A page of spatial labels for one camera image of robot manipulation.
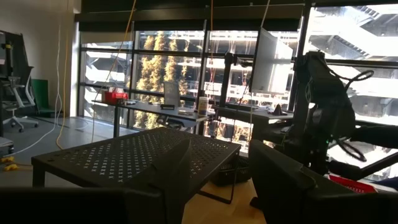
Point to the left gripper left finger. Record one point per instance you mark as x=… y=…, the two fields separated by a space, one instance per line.
x=174 y=174

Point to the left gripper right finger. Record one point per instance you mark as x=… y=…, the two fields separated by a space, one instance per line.
x=276 y=180

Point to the red plastic basket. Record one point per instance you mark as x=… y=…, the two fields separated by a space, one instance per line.
x=351 y=185

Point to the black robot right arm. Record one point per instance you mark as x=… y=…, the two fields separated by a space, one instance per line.
x=376 y=137

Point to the grey office desk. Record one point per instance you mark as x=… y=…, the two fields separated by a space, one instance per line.
x=161 y=110

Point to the dark office desk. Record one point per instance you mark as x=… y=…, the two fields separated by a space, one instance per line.
x=248 y=116

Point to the black plastic basket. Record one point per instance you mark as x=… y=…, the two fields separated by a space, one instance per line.
x=230 y=174

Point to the black cone object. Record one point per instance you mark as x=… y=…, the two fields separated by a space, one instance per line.
x=280 y=111

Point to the black perforated metal riser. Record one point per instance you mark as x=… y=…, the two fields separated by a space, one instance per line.
x=124 y=155

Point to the white canister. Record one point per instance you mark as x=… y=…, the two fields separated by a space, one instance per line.
x=202 y=107

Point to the white monitor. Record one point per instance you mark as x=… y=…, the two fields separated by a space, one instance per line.
x=270 y=62

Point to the small grey upright panel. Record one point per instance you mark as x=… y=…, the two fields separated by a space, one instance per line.
x=171 y=93

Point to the black keyboard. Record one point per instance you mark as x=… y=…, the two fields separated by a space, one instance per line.
x=242 y=107

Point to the red box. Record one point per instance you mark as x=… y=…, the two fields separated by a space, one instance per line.
x=115 y=98

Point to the green board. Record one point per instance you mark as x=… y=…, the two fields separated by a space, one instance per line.
x=42 y=93

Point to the yellow floor plug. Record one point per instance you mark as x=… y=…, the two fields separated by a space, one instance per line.
x=7 y=159
x=11 y=167

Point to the white frame office chair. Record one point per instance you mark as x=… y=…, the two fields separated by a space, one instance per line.
x=18 y=56

